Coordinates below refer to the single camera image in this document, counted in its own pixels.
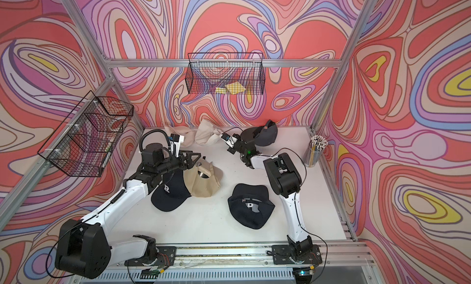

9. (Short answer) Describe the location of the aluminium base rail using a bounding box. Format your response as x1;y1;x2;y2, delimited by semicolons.
68;241;384;284

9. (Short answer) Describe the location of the dark grey baseball cap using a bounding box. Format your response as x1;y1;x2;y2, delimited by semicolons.
241;120;278;147

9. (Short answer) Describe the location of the black cap upside down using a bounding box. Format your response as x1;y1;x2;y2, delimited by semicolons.
228;183;275;230

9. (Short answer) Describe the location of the black wire basket left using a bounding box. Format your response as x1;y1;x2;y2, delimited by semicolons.
37;91;134;177

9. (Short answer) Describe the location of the light beige baseball cap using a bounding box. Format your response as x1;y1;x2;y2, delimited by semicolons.
195;120;223;146

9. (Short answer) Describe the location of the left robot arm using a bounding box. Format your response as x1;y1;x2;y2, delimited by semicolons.
45;129;201;279

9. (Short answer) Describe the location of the black cap with white logo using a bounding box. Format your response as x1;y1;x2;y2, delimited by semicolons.
151;169;191;212

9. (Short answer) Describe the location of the black wire basket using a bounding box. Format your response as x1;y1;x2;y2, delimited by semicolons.
37;91;134;177
185;51;266;95

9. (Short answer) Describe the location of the tan khaki baseball cap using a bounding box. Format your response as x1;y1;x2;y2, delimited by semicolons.
183;159;223;198

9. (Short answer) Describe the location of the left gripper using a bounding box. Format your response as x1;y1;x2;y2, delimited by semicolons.
155;150;201;177

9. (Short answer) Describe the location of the black wire basket back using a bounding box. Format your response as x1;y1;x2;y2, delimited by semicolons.
185;51;266;95

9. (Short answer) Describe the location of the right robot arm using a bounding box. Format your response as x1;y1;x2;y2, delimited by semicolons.
222;133;323;269

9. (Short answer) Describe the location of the cup of pencils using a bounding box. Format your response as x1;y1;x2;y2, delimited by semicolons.
302;135;328;168

